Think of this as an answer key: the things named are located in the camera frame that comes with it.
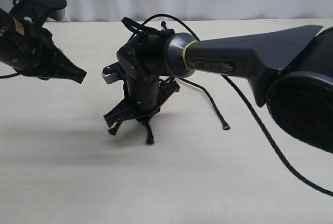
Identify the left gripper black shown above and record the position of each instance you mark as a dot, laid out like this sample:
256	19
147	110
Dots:
30	51

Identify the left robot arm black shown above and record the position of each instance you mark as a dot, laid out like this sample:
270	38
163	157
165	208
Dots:
31	51

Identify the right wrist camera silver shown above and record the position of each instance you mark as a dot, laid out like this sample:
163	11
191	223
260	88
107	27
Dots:
112	73

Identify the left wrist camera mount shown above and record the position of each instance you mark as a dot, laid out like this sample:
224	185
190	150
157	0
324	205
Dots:
39	10

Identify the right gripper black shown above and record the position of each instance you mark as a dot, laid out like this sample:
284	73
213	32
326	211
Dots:
142	100

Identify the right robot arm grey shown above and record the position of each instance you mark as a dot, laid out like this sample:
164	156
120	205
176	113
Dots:
289	72

